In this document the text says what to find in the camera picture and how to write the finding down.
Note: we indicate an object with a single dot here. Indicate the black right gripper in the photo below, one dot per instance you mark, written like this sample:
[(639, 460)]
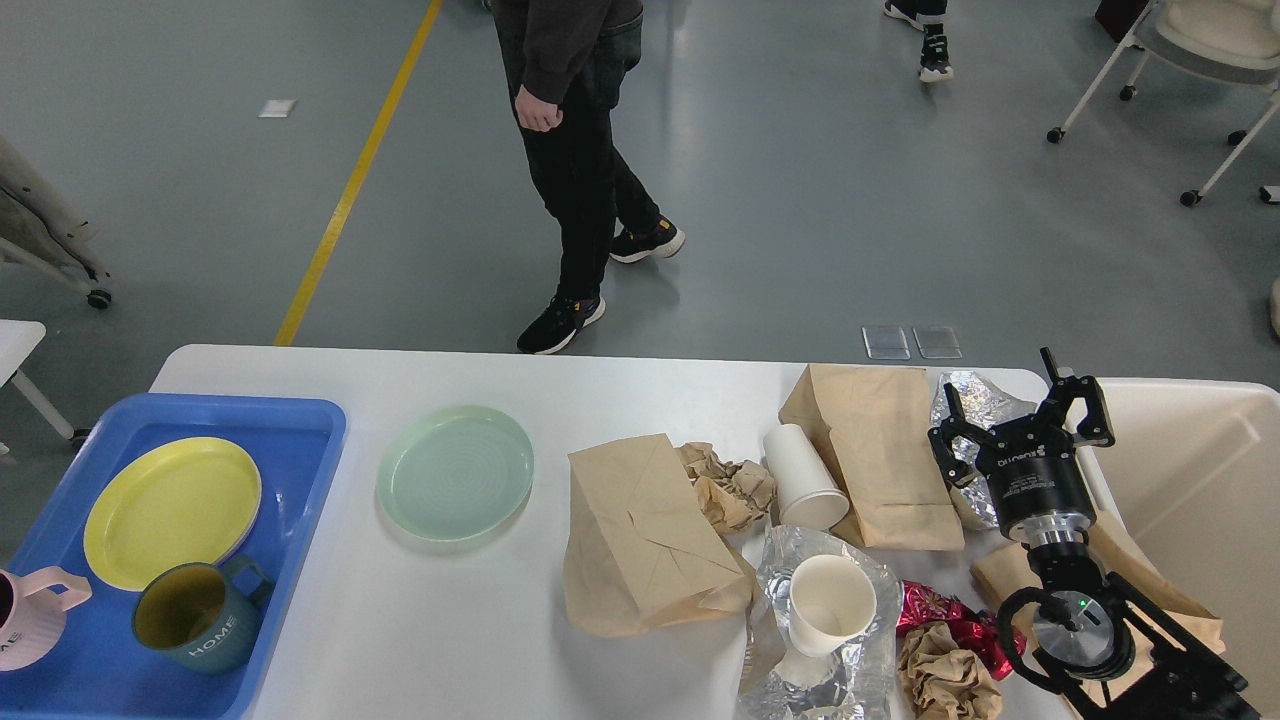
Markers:
[(1033, 485)]

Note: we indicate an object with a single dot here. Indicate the mint green plate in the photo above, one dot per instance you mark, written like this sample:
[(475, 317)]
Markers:
[(456, 476)]

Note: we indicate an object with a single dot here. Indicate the pink home mug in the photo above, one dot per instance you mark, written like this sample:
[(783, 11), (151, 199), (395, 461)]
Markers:
[(34, 612)]

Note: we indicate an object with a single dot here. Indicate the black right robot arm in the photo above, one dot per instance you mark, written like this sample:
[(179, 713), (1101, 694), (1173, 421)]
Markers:
[(956, 442)]

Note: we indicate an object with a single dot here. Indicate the brown paper bag under arm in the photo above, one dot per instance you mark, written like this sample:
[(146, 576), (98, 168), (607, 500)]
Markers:
[(1150, 580)]

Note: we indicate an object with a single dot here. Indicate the crumpled silver foil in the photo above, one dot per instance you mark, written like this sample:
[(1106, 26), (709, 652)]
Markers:
[(986, 405)]

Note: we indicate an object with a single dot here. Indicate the flat brown paper bag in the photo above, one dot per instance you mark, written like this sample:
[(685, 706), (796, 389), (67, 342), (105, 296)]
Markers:
[(869, 425)]

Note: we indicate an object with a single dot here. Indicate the beige plastic bin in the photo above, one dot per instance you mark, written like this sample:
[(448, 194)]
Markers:
[(1193, 479)]

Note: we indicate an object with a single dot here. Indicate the red foil wrapper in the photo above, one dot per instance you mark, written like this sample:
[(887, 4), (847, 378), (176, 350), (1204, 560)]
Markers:
[(972, 630)]

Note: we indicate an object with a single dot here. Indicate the lying white paper cup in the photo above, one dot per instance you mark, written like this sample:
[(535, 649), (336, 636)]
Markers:
[(807, 494)]

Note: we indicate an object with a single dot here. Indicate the upright white paper cup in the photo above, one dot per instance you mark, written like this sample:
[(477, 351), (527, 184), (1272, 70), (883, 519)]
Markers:
[(832, 600)]

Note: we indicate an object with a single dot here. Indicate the crumpled brown paper ball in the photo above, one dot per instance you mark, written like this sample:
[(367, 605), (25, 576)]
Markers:
[(940, 680)]

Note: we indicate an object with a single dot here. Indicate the silver foil bag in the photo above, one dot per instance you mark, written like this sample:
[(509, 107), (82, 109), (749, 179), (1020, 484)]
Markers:
[(855, 680)]

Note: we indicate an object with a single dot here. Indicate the crumpled brown paper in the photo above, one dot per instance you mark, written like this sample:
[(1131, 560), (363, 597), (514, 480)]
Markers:
[(731, 495)]

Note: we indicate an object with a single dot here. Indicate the large brown paper bag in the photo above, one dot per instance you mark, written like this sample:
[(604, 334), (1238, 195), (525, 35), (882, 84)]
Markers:
[(640, 553)]

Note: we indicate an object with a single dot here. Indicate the person with black sneakers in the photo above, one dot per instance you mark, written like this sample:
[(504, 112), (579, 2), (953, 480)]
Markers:
[(929, 17)]

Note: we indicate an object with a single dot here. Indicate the white rolling chair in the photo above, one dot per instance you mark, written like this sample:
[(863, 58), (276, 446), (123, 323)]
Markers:
[(1228, 42)]

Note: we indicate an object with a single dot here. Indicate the person in dark clothes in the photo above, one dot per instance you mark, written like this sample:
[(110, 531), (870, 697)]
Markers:
[(565, 62)]

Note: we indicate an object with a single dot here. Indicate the yellow plate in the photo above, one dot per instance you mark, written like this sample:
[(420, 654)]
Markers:
[(191, 500)]

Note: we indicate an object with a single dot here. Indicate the teal home mug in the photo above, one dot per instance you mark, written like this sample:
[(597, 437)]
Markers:
[(203, 616)]

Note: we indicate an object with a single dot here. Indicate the blue plastic tray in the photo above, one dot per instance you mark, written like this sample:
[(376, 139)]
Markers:
[(98, 670)]

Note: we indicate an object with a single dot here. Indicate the white side table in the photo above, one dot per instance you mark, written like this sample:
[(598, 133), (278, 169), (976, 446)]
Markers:
[(18, 341)]

